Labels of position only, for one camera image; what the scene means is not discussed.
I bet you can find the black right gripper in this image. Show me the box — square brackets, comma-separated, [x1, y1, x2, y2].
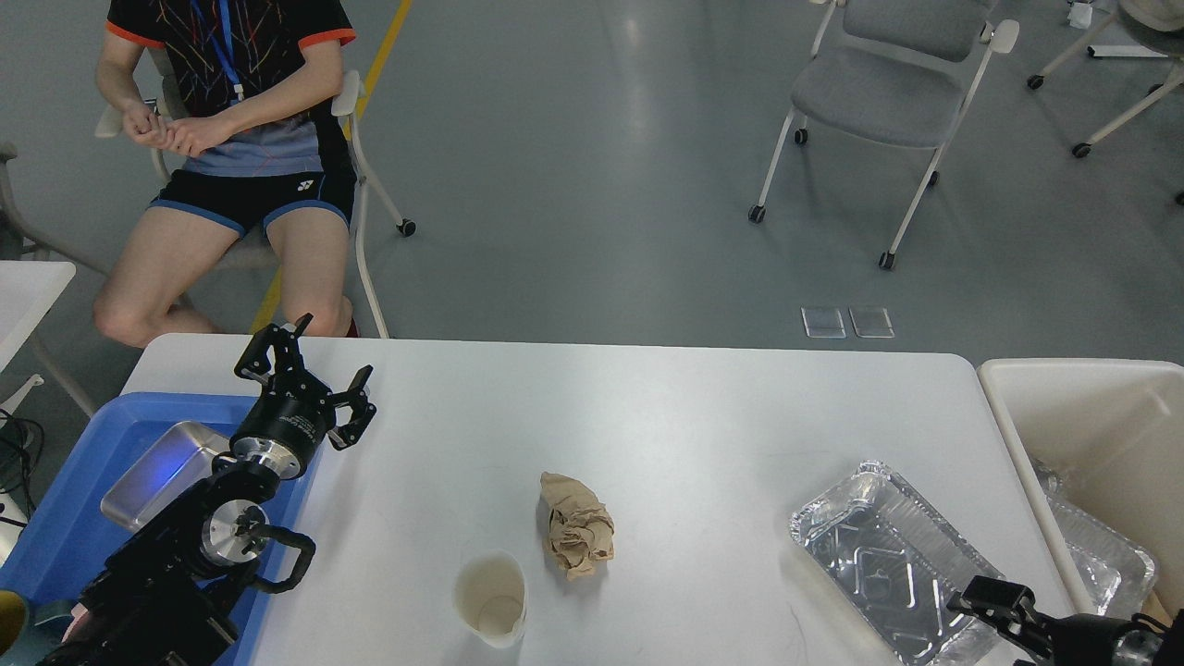
[946, 576, 1166, 665]

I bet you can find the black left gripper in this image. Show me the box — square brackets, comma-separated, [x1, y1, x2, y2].
[229, 314, 377, 480]

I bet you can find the aluminium foil tray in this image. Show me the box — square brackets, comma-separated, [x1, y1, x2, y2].
[789, 460, 1002, 665]

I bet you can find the stainless steel square tray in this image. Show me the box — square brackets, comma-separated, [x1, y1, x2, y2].
[99, 421, 229, 534]

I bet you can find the white paper cup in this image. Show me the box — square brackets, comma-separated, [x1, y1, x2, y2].
[452, 549, 528, 648]

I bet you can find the pink ribbed mug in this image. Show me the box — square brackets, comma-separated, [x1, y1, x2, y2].
[60, 603, 94, 646]

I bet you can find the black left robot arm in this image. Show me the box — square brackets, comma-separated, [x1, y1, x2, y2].
[41, 314, 377, 665]

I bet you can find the grey chair behind person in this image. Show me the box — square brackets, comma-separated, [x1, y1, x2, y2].
[94, 1, 417, 339]

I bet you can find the beige plastic bin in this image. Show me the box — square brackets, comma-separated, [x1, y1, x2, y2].
[978, 358, 1183, 614]

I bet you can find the person in black shirt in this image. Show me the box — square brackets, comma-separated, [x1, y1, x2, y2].
[92, 1, 358, 347]

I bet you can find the blue plastic tray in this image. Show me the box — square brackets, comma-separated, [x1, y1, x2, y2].
[4, 393, 309, 662]

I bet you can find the crumpled brown paper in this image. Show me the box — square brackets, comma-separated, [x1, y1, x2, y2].
[540, 472, 616, 581]

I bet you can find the white side table left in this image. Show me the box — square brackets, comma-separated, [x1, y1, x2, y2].
[1, 260, 97, 418]

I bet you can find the floor socket plate right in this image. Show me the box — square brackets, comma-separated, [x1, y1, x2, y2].
[847, 306, 895, 339]

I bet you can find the floor socket plate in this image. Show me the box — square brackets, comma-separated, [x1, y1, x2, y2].
[847, 306, 895, 339]
[800, 306, 847, 339]

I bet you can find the floor socket plate left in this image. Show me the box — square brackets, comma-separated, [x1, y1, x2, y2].
[800, 306, 847, 339]

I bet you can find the dark teal mug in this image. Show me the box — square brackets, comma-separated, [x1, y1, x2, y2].
[1, 590, 75, 665]

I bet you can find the grey chair right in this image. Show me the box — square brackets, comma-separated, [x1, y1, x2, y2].
[747, 1, 1019, 271]

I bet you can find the white chair far right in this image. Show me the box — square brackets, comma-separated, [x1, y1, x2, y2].
[1025, 1, 1183, 159]

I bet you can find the black cables left edge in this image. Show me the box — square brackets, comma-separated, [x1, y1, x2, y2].
[0, 414, 45, 529]

